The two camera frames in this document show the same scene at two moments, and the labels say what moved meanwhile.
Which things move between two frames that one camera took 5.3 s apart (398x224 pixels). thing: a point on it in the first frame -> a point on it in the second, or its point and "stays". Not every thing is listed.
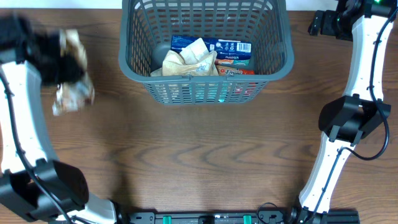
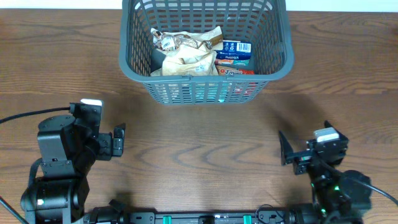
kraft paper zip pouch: x=186 y=67 stays
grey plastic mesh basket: x=145 y=28 stays
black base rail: x=291 y=216 stays
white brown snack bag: x=76 y=94 -> x=201 y=38
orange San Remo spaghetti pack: x=227 y=70 stays
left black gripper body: x=55 y=66 -> x=105 y=150
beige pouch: x=194 y=60 stays
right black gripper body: x=331 y=23 -> x=301 y=160
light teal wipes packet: x=209 y=92 stays
